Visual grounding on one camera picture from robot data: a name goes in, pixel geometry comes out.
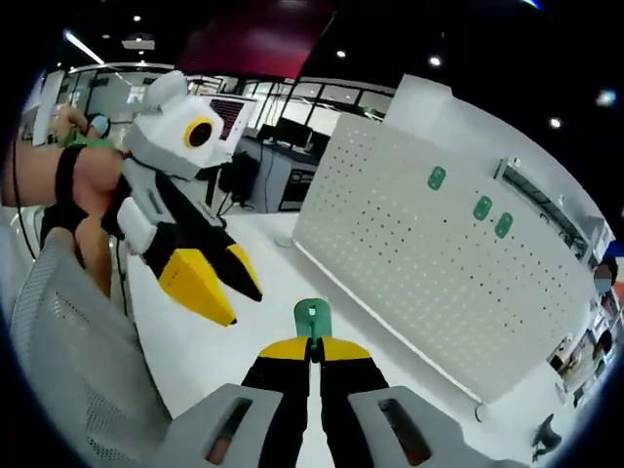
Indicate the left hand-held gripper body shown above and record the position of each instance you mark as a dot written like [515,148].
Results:
[166,141]

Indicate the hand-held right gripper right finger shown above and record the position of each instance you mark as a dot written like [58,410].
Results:
[351,390]

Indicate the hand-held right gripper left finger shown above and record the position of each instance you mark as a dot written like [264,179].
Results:
[278,390]

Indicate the green hook assembly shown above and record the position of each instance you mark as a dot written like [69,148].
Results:
[482,208]
[503,224]
[312,317]
[436,178]

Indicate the white perforated mounting plate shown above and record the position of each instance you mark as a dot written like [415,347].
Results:
[390,268]

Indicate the person's left hand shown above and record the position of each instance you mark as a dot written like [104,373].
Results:
[100,175]

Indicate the white appliance with dark grille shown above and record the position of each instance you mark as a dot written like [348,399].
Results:
[239,117]

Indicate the black computer monitor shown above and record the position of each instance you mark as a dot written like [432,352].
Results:
[292,130]
[266,132]

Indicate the grey equipment cart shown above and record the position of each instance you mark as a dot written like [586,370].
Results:
[302,183]

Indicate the grey mesh office chair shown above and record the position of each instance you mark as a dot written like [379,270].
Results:
[73,341]

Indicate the black swivel chair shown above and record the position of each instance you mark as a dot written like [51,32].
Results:
[546,434]

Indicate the group of ceiling downlights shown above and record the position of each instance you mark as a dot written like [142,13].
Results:
[435,61]

